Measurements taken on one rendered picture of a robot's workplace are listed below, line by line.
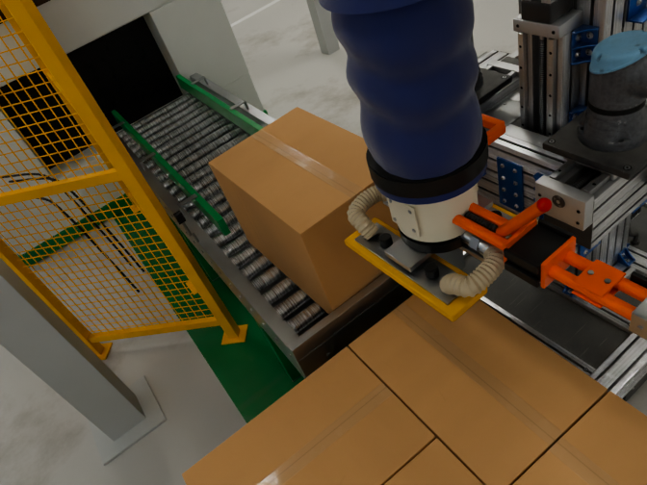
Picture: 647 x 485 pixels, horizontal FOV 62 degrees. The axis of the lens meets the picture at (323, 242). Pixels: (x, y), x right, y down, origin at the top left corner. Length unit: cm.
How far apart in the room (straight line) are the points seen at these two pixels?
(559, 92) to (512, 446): 91
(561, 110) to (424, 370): 80
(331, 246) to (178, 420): 124
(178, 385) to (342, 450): 124
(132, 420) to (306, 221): 138
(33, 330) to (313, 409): 105
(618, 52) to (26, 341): 195
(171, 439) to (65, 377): 51
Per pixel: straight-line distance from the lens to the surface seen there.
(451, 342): 163
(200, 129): 315
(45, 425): 292
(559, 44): 151
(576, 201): 134
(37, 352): 219
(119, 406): 247
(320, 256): 154
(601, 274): 94
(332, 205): 151
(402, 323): 169
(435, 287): 109
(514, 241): 98
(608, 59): 131
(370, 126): 94
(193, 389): 255
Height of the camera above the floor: 188
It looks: 41 degrees down
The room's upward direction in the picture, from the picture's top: 21 degrees counter-clockwise
